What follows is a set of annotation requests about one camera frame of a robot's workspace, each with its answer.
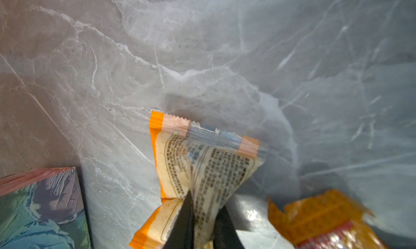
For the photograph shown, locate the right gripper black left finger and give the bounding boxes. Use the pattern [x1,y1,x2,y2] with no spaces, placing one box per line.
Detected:
[163,190,195,249]

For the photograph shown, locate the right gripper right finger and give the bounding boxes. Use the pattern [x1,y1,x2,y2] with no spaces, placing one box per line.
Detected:
[213,206,244,249]

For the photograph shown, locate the orange cracker snack packet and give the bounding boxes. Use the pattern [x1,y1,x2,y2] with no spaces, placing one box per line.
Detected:
[130,111,268,249]

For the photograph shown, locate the floral white paper bag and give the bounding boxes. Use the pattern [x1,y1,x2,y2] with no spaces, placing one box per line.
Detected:
[1,167,93,249]

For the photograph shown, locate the small orange candy packet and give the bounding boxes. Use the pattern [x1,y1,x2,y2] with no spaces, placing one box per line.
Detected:
[268,189,387,249]

